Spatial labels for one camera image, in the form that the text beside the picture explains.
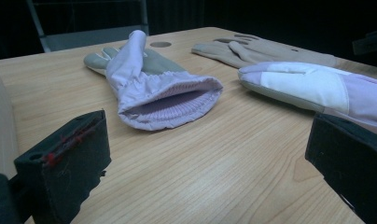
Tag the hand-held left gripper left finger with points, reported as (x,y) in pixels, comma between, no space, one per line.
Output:
(68,155)

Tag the grey metal stand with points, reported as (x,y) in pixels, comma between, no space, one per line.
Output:
(84,39)

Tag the clear plastic bin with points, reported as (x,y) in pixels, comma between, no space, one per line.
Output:
(1,124)

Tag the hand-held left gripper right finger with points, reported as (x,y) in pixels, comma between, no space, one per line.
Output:
(351,152)

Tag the purple and white glove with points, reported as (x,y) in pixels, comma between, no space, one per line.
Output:
(304,84)
(152,90)

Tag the beige knit glove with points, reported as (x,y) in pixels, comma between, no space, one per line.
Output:
(245,39)
(270,56)

